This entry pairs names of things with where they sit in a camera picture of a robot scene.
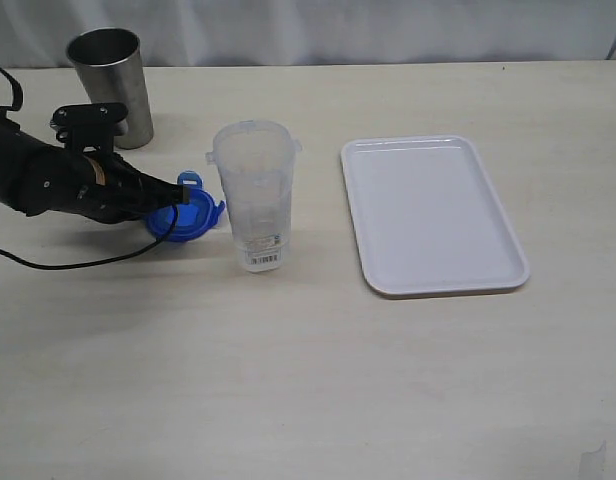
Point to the white backdrop curtain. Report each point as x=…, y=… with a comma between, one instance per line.
x=35, y=34

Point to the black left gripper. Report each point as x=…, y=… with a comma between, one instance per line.
x=86, y=177

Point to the white rectangular plastic tray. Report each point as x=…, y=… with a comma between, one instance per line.
x=427, y=218

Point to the blue plastic container lid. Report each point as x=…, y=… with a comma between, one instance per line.
x=195, y=218

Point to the tall clear plastic container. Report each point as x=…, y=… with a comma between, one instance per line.
x=255, y=160

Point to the stainless steel tumbler cup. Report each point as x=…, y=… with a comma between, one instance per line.
x=109, y=64

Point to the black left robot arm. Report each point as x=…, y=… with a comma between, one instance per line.
x=16, y=148

